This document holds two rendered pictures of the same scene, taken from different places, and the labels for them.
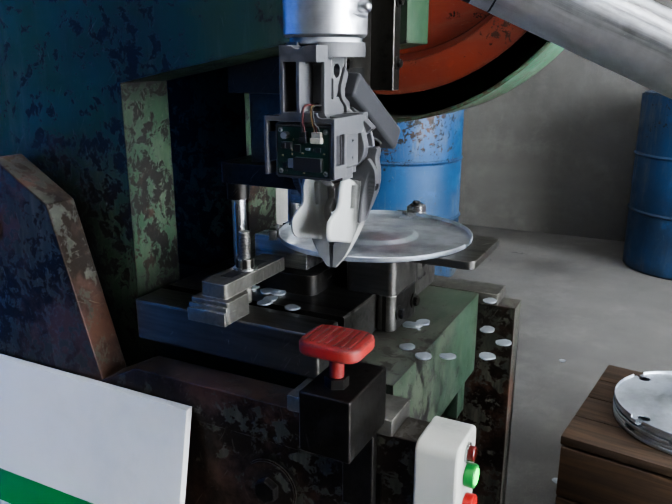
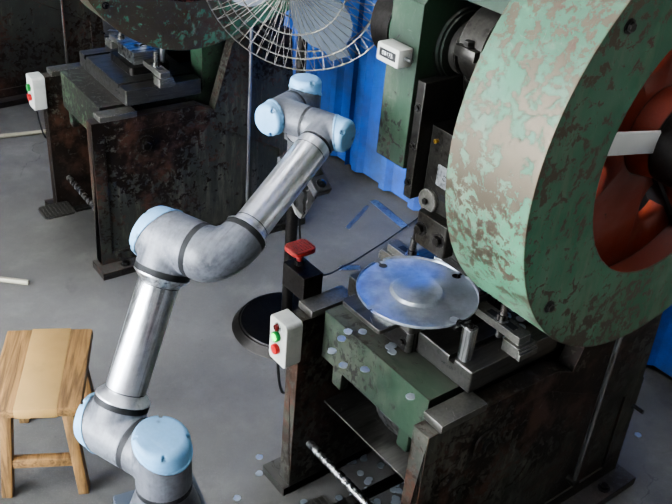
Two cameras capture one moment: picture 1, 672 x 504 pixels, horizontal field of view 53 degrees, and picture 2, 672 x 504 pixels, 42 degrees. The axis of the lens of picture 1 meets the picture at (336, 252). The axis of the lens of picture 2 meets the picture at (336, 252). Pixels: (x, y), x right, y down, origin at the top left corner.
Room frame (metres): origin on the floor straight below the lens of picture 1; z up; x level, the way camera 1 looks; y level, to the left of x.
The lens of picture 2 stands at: (1.47, -1.68, 1.93)
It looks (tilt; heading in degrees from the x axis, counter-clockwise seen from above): 32 degrees down; 113
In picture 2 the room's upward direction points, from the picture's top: 5 degrees clockwise
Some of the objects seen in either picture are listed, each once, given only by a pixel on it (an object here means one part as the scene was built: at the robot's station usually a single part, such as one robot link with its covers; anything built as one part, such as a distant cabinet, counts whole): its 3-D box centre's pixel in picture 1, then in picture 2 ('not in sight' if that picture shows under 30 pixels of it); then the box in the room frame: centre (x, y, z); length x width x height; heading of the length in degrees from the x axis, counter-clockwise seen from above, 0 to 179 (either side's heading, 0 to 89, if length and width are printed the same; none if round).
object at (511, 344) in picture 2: not in sight; (505, 320); (1.20, -0.02, 0.76); 0.17 x 0.06 x 0.10; 153
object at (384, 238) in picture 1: (374, 233); (417, 290); (0.99, -0.06, 0.78); 0.29 x 0.29 x 0.01
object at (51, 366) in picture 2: not in sight; (48, 411); (0.05, -0.33, 0.16); 0.34 x 0.24 x 0.34; 124
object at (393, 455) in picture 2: not in sight; (432, 419); (1.05, 0.06, 0.31); 0.43 x 0.42 x 0.01; 153
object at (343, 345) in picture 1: (336, 369); (299, 258); (0.65, 0.00, 0.72); 0.07 x 0.06 x 0.08; 63
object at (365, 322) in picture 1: (302, 288); (449, 311); (1.05, 0.05, 0.68); 0.45 x 0.30 x 0.06; 153
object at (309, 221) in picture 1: (310, 222); (303, 197); (0.64, 0.03, 0.88); 0.06 x 0.03 x 0.09; 153
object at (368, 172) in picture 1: (354, 175); not in sight; (0.64, -0.02, 0.93); 0.05 x 0.02 x 0.09; 63
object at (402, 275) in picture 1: (403, 279); (398, 319); (0.97, -0.10, 0.72); 0.25 x 0.14 x 0.14; 63
